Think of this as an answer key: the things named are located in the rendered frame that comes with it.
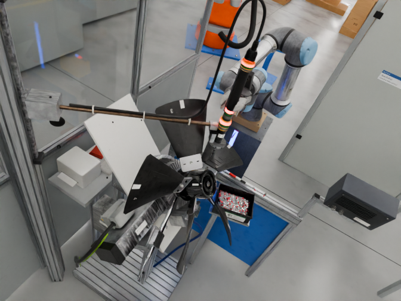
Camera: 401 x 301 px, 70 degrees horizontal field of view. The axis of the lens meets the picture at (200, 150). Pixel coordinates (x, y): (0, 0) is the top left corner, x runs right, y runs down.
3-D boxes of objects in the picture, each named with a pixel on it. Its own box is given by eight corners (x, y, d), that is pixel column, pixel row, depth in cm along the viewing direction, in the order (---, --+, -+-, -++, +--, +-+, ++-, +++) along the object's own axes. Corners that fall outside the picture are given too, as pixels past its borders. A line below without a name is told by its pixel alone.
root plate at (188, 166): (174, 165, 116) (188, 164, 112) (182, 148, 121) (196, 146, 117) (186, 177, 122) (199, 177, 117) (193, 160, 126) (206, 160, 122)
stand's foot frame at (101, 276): (73, 276, 194) (72, 271, 188) (119, 226, 226) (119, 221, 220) (148, 332, 181) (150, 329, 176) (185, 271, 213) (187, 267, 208)
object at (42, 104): (24, 119, 93) (19, 98, 88) (31, 106, 98) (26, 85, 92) (58, 123, 96) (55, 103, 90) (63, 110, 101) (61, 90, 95)
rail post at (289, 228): (244, 274, 223) (289, 223, 169) (246, 270, 226) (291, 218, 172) (249, 277, 222) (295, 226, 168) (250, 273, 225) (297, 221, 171)
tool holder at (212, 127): (204, 147, 112) (211, 129, 105) (203, 135, 117) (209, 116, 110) (226, 150, 114) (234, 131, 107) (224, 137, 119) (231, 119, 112)
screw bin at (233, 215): (210, 212, 157) (213, 205, 153) (215, 189, 170) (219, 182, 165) (247, 225, 158) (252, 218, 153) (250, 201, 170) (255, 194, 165)
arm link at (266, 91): (253, 94, 189) (261, 76, 180) (270, 105, 185) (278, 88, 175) (243, 100, 182) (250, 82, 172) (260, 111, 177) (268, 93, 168)
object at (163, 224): (176, 197, 123) (137, 280, 103) (173, 194, 122) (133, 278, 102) (179, 197, 122) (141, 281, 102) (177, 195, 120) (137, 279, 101)
